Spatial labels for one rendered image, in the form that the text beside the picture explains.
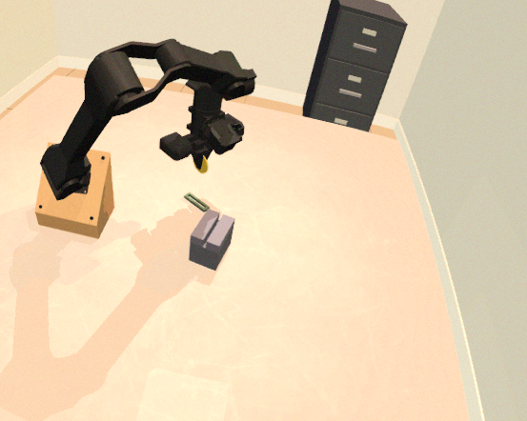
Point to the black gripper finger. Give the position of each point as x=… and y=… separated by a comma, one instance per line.
x=198, y=157
x=208, y=152

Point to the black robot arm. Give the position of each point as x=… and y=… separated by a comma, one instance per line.
x=112, y=88

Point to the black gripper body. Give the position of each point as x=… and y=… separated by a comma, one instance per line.
x=178, y=147

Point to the gold coin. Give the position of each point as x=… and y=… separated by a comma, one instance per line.
x=205, y=166

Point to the green rectangular frame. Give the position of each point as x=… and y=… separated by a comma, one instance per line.
x=190, y=199

